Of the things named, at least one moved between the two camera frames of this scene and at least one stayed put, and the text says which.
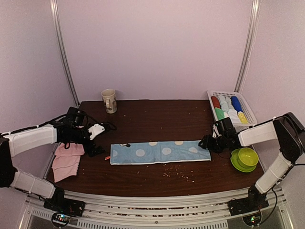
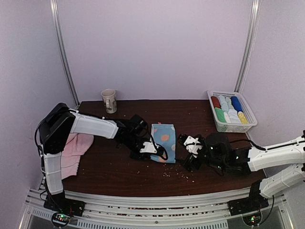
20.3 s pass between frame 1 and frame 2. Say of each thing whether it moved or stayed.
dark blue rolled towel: stayed
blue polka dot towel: moved
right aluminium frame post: stayed
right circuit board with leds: stayed
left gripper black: moved
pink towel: stayed
